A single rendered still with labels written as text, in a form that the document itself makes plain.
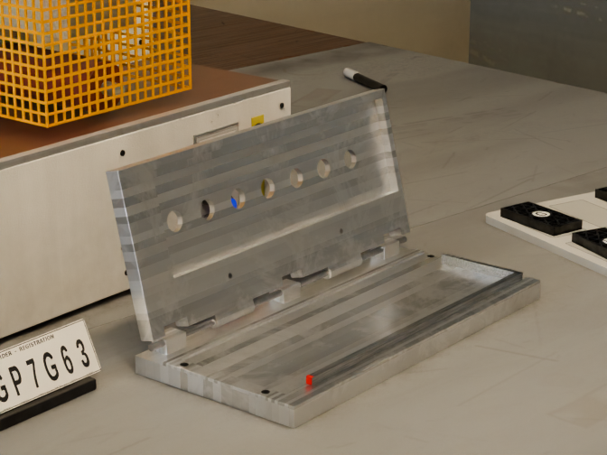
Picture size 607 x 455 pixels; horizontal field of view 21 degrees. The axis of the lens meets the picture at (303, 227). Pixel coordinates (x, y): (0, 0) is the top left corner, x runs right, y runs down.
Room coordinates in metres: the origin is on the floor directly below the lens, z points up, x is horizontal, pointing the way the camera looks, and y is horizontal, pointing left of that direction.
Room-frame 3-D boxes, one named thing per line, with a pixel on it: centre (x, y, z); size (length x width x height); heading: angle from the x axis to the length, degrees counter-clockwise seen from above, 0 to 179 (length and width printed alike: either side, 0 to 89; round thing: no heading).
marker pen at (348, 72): (2.79, -0.11, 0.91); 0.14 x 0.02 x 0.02; 25
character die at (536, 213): (2.00, -0.30, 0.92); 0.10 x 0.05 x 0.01; 36
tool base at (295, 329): (1.64, -0.05, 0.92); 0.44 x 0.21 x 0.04; 141
